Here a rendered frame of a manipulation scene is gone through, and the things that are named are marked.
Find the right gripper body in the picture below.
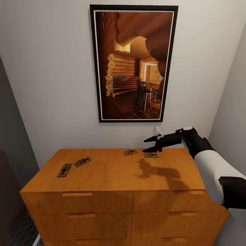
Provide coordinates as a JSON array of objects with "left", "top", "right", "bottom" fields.
[{"left": 156, "top": 134, "right": 174, "bottom": 152}]

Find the mousetrap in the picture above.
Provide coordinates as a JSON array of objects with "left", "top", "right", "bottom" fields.
[
  {"left": 123, "top": 149, "right": 138, "bottom": 156},
  {"left": 57, "top": 163, "right": 72, "bottom": 178},
  {"left": 144, "top": 152, "right": 159, "bottom": 158},
  {"left": 74, "top": 157, "right": 92, "bottom": 167}
]

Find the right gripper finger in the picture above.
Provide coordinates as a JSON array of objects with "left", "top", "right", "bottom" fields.
[
  {"left": 144, "top": 137, "right": 156, "bottom": 142},
  {"left": 143, "top": 144, "right": 158, "bottom": 153}
]

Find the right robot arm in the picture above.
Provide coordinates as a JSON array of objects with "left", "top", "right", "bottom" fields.
[{"left": 143, "top": 126, "right": 246, "bottom": 229}]

